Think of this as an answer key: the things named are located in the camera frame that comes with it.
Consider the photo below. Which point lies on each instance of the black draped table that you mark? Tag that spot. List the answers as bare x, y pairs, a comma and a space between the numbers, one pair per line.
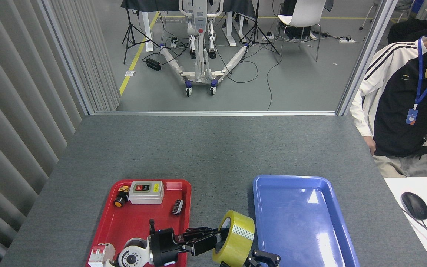
154, 4

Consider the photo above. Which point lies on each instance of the yellow tape roll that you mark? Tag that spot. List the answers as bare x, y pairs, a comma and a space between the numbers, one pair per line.
239, 237

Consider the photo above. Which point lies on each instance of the grey switch box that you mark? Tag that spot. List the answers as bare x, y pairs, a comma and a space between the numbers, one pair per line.
154, 197

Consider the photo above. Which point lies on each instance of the blue plastic tray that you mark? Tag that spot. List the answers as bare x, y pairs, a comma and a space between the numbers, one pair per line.
295, 222

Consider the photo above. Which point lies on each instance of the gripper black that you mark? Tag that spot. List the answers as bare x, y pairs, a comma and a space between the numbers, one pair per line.
163, 246

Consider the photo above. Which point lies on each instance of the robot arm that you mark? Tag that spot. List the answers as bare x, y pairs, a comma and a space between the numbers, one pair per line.
132, 256

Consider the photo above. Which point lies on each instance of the red plastic tray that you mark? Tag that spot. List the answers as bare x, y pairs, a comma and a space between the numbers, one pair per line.
132, 222

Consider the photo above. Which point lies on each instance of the white stand on wheels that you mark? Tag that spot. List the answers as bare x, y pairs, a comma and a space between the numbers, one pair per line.
200, 37

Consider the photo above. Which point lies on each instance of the grey vertical blind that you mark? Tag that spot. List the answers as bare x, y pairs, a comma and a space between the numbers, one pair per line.
13, 111

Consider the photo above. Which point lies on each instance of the person in dark trousers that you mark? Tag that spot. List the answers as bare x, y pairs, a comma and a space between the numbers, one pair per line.
410, 29

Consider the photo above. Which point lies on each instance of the black computer mouse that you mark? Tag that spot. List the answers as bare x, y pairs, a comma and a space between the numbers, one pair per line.
415, 205

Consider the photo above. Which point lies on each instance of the white desk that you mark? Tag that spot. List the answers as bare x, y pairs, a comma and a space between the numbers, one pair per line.
399, 189

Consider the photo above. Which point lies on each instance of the silver horizontal rail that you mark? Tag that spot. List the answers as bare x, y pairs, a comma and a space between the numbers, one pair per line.
213, 112

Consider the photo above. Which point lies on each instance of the small black component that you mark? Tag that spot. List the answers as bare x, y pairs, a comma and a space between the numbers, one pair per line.
177, 207

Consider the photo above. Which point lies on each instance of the black power brick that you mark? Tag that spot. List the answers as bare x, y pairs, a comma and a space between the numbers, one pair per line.
153, 64

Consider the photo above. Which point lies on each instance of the white red circuit breaker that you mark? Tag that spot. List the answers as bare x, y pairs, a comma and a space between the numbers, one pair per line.
100, 256

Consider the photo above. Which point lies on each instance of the silver post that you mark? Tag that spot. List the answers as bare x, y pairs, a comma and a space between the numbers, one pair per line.
69, 59
365, 55

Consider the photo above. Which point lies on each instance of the white power strip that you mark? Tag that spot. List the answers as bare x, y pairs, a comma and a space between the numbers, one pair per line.
347, 40

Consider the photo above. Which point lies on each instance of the floor socket plate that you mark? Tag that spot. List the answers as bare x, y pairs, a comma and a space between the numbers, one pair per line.
130, 73

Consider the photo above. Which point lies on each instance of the black tripod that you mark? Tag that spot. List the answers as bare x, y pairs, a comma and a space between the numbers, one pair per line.
257, 29
129, 33

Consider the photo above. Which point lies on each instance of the white chair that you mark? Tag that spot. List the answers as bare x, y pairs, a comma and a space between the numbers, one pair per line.
302, 13

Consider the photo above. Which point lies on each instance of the person's hand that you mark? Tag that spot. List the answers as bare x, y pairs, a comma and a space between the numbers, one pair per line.
373, 145

